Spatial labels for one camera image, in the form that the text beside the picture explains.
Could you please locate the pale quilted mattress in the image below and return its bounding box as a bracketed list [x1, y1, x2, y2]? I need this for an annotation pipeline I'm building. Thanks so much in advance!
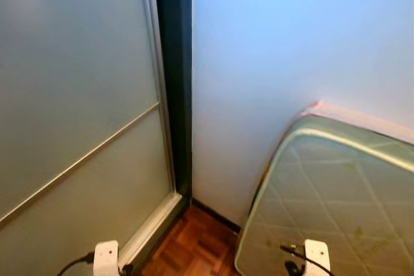
[234, 100, 414, 276]

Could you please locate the dark skirting board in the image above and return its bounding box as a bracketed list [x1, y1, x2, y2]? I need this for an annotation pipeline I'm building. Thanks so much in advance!
[191, 198, 241, 233]

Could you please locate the frosted glass sliding door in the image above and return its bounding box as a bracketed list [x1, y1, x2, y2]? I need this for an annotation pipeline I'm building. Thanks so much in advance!
[0, 0, 188, 276]

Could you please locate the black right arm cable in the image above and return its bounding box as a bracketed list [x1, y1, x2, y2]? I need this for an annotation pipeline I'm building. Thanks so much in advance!
[279, 244, 331, 276]

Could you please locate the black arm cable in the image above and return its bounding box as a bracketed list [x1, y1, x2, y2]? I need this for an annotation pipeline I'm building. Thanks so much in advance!
[279, 244, 331, 276]
[57, 252, 96, 276]

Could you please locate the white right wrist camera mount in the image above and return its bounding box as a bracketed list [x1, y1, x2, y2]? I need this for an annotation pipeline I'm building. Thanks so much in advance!
[304, 239, 332, 276]

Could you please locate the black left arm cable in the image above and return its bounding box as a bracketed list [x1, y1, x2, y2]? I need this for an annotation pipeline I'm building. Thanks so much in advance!
[57, 252, 96, 276]

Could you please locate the black door frame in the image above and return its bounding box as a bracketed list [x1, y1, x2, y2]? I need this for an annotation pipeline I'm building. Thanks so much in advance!
[139, 0, 193, 276]

